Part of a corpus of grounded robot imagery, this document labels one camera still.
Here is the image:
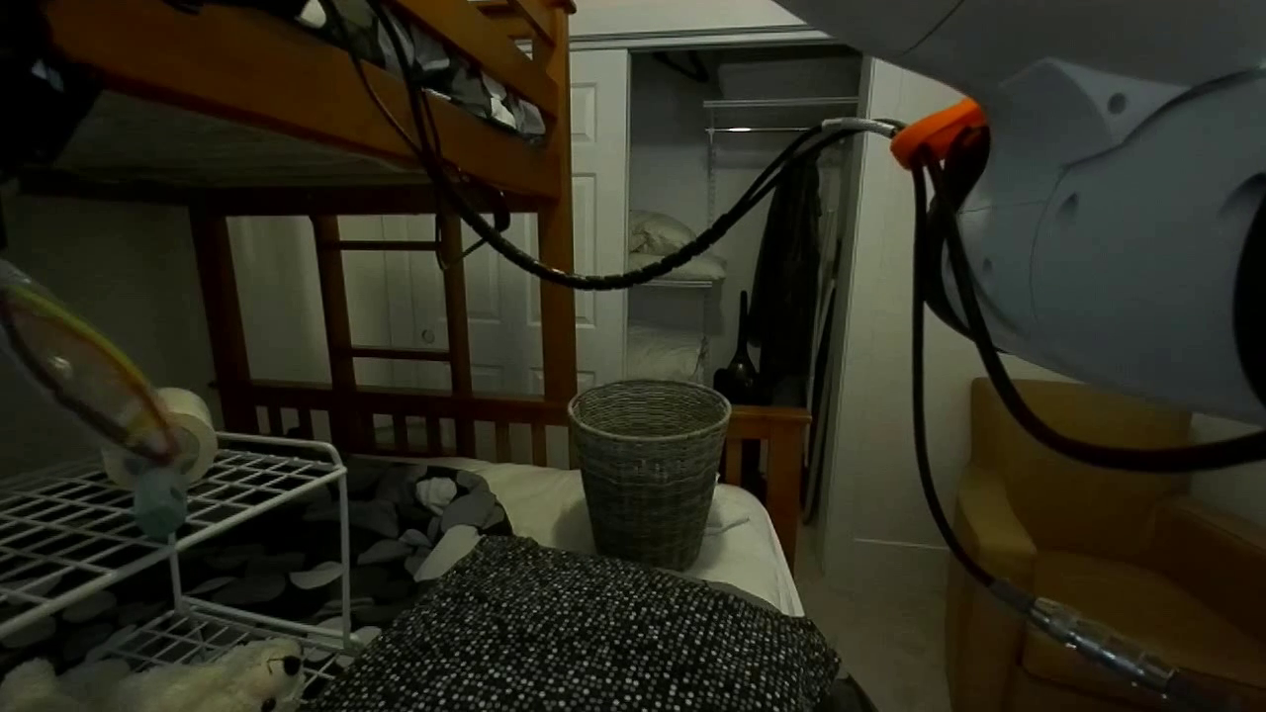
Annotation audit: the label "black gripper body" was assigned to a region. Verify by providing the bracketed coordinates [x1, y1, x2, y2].
[0, 0, 67, 181]

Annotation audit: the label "clear plastic storage box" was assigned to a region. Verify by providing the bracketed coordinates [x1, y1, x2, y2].
[0, 433, 354, 712]

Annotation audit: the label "patterned upper bunk bedding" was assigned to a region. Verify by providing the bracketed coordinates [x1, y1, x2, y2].
[274, 0, 559, 144]

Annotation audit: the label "white door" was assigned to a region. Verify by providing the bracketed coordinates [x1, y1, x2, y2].
[567, 43, 638, 400]

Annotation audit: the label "white stuffed toy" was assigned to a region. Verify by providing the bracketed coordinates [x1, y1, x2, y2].
[0, 642, 307, 712]

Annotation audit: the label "white bed sheet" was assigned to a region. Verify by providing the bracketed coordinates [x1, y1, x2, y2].
[449, 454, 807, 621]

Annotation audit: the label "folded white linens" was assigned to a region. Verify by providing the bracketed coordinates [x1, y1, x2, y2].
[623, 211, 726, 290]

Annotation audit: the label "woven wicker basket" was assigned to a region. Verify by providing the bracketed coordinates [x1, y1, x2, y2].
[567, 377, 734, 573]

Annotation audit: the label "white closet shelf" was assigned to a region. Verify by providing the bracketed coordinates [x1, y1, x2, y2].
[696, 91, 865, 136]

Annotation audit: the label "black speckled pillow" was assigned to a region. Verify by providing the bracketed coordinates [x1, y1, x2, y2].
[307, 532, 846, 712]

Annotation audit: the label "tan armchair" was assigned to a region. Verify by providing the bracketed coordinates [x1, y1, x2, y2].
[946, 377, 1266, 712]

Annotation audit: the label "wooden bunk bed frame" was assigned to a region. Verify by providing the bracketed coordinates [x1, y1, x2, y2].
[0, 0, 812, 570]

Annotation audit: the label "white roll with blue handle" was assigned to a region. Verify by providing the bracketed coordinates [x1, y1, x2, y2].
[99, 385, 220, 546]

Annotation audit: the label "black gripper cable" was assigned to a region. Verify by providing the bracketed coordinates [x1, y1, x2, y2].
[311, 0, 915, 292]

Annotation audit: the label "orange cable clip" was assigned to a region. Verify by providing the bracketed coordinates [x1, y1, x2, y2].
[884, 97, 991, 174]

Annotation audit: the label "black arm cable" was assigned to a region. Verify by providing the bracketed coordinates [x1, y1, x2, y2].
[904, 132, 1266, 712]

